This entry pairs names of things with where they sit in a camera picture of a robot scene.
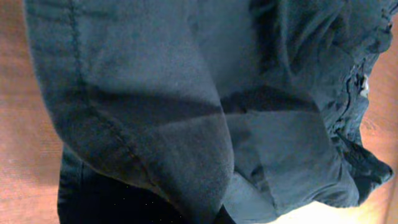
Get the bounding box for navy blue shorts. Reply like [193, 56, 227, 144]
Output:
[24, 0, 397, 223]

